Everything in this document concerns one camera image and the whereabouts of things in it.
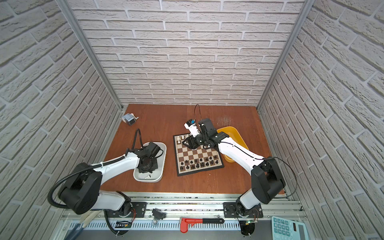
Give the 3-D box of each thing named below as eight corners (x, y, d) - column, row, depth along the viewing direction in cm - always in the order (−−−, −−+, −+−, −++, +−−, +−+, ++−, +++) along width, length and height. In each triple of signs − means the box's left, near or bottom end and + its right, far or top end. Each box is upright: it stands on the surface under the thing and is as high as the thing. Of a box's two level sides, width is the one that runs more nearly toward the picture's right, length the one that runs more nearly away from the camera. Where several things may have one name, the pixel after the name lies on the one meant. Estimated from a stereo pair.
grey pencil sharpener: (122, 122, 112) (120, 118, 107) (129, 115, 116) (127, 111, 112) (132, 126, 110) (129, 122, 105) (138, 119, 114) (136, 114, 110)
